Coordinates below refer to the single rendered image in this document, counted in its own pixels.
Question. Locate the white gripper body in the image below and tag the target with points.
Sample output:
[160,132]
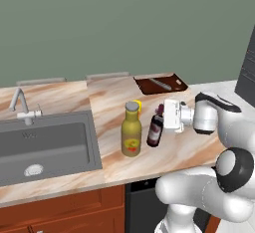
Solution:
[172,116]

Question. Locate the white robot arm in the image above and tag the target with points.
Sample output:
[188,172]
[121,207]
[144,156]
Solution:
[199,190]

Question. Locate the dark maroon drink bottle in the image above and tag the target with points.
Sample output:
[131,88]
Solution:
[154,131]

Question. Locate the dark brown cutting board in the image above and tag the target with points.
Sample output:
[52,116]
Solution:
[156,86]

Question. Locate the grey knife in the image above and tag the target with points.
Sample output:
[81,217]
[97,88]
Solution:
[160,83]

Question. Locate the olive bottle with grey cap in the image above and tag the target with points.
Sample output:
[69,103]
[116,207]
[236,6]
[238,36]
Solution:
[131,134]

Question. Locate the grey stool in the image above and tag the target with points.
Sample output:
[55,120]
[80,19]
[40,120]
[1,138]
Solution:
[41,81]
[108,75]

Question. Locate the black appliance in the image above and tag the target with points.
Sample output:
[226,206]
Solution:
[247,74]

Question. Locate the black dishwasher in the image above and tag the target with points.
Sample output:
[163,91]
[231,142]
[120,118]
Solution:
[142,207]

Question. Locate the grey sink basin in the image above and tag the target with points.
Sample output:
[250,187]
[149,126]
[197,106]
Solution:
[50,147]

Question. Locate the brown wooden cupboard door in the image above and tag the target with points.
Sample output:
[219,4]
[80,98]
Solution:
[79,223]

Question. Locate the brown wooden drawer front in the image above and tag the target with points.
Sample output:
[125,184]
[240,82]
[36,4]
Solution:
[63,207]

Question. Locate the grey sink tap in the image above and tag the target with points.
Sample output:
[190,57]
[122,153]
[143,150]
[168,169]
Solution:
[23,111]

